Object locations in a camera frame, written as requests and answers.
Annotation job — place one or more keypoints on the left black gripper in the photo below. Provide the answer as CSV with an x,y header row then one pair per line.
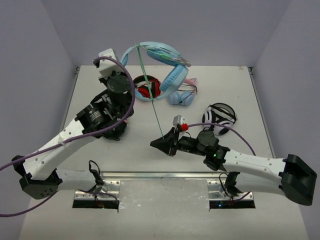
x,y
116,131

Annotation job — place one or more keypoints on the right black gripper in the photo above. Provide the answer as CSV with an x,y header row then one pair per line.
x,y
170,139

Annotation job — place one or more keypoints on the light blue headphones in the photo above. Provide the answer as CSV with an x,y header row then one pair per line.
x,y
171,74

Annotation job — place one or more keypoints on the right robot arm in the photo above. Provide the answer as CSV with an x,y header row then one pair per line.
x,y
290,177

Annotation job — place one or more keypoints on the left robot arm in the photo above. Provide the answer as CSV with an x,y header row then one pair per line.
x,y
41,176

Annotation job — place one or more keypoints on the red headphones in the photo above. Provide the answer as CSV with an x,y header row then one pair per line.
x,y
142,92

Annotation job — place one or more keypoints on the pink blue cat-ear headphones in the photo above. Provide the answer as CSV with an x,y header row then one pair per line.
x,y
185,94

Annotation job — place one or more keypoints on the white black headphones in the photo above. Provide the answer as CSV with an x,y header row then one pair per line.
x,y
220,113

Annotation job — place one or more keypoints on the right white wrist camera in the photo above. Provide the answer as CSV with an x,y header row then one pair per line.
x,y
179,122

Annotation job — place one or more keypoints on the metal rail bracket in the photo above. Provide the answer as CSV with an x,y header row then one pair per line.
x,y
110,191

